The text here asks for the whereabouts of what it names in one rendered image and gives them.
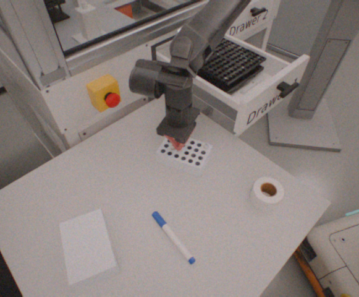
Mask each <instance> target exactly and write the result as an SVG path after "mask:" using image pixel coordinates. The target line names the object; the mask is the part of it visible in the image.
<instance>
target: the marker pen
mask: <svg viewBox="0 0 359 297"><path fill-rule="evenodd" d="M152 217H153V218H154V219H155V220H156V222H157V224H159V225H160V227H161V228H162V229H163V230H164V231H165V233H166V234H167V236H168V237H170V239H171V240H172V242H173V243H174V244H175V245H176V247H177V249H179V251H180V252H181V253H182V254H183V255H184V257H185V258H186V260H187V261H188V262H189V263H190V264H193V263H194V262H195V261H196V260H195V258H194V257H193V255H192V253H191V252H190V251H188V249H187V248H186V247H185V245H184V244H183V242H181V240H180V239H179V238H178V237H177V236H176V235H175V233H174V232H173V230H172V229H171V228H170V226H168V225H167V223H166V221H165V220H164V219H163V217H162V216H161V215H160V214H159V213H158V212H157V210H156V211H154V212H153V213H152Z"/></svg>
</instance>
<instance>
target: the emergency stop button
mask: <svg viewBox="0 0 359 297"><path fill-rule="evenodd" d="M119 103H120V96H119V95H118V94H116V93H111V94H110V95H108V97H106V105H107V106H108V107H110V108H114V107H116V106H117V105H119Z"/></svg>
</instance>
